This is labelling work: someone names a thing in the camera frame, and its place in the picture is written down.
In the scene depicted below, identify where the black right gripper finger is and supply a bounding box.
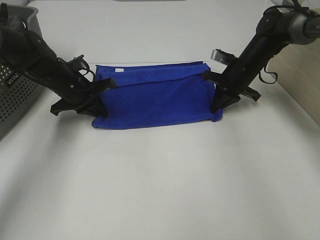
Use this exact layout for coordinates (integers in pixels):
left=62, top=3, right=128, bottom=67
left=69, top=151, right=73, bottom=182
left=210, top=90, right=240, bottom=113

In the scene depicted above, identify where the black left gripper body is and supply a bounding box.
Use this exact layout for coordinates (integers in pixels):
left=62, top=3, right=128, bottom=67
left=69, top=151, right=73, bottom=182
left=50, top=58, right=117, bottom=116

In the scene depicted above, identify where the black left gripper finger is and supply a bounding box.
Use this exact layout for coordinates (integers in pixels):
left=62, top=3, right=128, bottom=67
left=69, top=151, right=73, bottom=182
left=76, top=96, right=108, bottom=117

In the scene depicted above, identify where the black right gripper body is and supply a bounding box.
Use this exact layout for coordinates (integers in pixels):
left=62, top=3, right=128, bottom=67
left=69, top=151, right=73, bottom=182
left=201, top=58, right=261, bottom=101

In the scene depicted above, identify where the blue microfiber towel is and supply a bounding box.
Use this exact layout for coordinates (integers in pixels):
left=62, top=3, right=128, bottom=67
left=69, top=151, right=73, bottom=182
left=91, top=61, right=223, bottom=130

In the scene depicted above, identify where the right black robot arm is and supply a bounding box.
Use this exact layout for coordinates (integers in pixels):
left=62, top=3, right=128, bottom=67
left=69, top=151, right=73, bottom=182
left=202, top=0, right=320, bottom=113

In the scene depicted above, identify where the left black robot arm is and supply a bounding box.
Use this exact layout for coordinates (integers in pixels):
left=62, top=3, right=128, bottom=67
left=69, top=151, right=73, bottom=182
left=0, top=26, right=116, bottom=117

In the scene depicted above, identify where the grey perforated plastic basket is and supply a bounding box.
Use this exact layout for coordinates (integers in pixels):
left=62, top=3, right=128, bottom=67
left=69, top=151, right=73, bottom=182
left=0, top=4, right=45, bottom=139

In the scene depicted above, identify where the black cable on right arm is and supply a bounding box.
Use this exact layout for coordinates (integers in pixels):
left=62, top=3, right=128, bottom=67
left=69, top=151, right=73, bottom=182
left=258, top=64, right=279, bottom=85

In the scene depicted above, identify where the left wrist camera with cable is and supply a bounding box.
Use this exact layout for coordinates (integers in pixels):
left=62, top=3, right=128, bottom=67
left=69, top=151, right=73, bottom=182
left=67, top=54, right=96, bottom=82

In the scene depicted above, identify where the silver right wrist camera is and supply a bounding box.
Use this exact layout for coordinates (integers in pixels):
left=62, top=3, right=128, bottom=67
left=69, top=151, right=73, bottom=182
left=210, top=49, right=236, bottom=66

